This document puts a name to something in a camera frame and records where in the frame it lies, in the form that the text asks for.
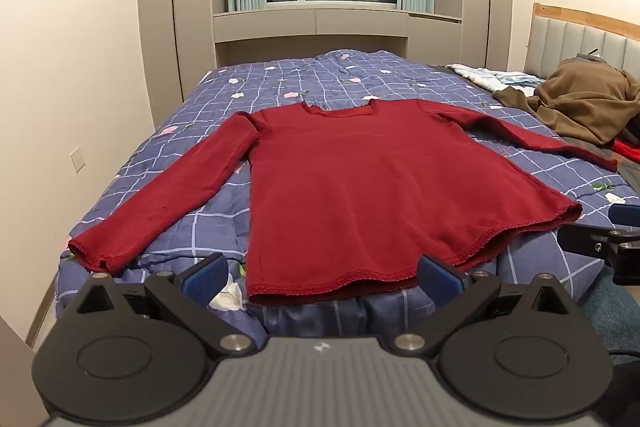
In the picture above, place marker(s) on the teal cloth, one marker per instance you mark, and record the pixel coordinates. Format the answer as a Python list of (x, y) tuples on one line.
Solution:
[(610, 314)]

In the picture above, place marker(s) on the dark red knit sweater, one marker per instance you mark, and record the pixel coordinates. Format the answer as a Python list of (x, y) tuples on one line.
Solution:
[(360, 197)]

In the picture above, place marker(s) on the white and blue cloth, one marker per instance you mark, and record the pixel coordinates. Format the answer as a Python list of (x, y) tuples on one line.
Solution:
[(485, 76)]

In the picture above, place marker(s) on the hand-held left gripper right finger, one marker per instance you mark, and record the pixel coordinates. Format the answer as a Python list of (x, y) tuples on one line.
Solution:
[(440, 281)]

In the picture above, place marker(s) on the blue checked floral quilt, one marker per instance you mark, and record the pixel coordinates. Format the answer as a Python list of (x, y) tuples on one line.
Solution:
[(320, 77)]

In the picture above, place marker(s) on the brown garment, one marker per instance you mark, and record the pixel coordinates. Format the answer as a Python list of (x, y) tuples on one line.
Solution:
[(585, 99)]

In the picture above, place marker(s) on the white wall switch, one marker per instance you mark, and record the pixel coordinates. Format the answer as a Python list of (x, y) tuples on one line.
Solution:
[(76, 159)]

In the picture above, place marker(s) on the dark grey cloth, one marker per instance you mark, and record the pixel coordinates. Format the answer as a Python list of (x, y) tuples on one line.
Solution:
[(615, 174)]

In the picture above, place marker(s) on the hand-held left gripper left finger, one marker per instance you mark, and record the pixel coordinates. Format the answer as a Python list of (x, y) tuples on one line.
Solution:
[(204, 281)]

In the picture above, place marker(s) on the bright red cloth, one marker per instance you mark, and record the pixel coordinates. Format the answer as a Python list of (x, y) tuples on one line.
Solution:
[(627, 149)]

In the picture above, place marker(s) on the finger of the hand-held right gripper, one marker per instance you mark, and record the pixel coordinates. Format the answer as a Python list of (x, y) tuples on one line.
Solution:
[(585, 241), (626, 215)]

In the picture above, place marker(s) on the grey padded wooden headboard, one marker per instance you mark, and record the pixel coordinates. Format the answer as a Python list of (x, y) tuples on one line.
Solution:
[(565, 39)]

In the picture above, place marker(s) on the grey furniture edge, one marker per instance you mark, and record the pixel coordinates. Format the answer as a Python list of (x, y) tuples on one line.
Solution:
[(12, 377)]

